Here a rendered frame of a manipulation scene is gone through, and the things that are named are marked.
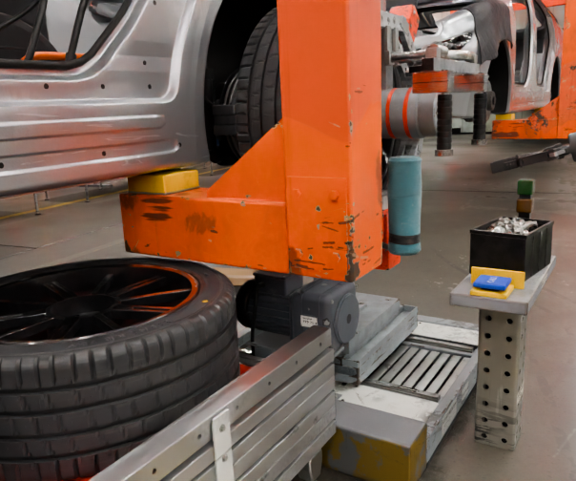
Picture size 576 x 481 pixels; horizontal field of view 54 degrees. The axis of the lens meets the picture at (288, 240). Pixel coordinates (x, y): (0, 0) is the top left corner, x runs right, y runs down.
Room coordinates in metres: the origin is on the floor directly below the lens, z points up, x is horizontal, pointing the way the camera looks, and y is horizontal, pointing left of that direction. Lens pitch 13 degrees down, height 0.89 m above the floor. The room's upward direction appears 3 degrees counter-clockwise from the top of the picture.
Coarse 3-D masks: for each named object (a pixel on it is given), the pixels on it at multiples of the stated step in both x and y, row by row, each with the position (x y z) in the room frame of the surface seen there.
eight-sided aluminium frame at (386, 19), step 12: (384, 12) 1.63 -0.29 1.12; (384, 24) 1.63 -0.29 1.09; (396, 24) 1.70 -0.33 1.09; (408, 24) 1.77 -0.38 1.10; (408, 36) 1.78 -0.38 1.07; (408, 48) 1.78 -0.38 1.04; (408, 72) 1.87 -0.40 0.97; (408, 84) 1.88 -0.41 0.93; (408, 144) 1.87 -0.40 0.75; (420, 144) 1.86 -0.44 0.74; (396, 156) 1.86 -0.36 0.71; (384, 192) 1.73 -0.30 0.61; (384, 204) 1.62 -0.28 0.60
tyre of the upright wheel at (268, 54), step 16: (272, 16) 1.65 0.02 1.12; (256, 32) 1.62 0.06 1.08; (272, 32) 1.59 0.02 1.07; (256, 48) 1.58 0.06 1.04; (272, 48) 1.55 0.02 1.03; (240, 64) 1.58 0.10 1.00; (256, 64) 1.55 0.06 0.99; (272, 64) 1.52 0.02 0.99; (240, 80) 1.56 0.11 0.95; (256, 80) 1.53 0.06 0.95; (272, 80) 1.50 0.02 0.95; (400, 80) 1.95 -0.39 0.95; (240, 96) 1.55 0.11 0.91; (256, 96) 1.52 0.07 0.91; (272, 96) 1.49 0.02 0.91; (240, 112) 1.55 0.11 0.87; (256, 112) 1.52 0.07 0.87; (272, 112) 1.49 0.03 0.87; (240, 128) 1.54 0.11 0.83; (256, 128) 1.52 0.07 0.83; (240, 144) 1.55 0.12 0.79
